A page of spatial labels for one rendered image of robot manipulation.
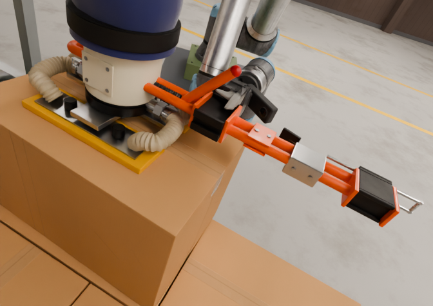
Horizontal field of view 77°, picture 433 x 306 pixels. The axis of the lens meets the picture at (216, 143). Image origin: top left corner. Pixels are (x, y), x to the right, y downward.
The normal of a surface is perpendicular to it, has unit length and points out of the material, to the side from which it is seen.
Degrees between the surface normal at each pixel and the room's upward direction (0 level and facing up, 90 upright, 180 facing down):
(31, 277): 0
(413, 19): 90
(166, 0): 77
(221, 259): 0
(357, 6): 90
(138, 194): 0
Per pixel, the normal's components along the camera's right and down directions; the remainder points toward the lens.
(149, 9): 0.48, 0.58
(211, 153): 0.26, -0.74
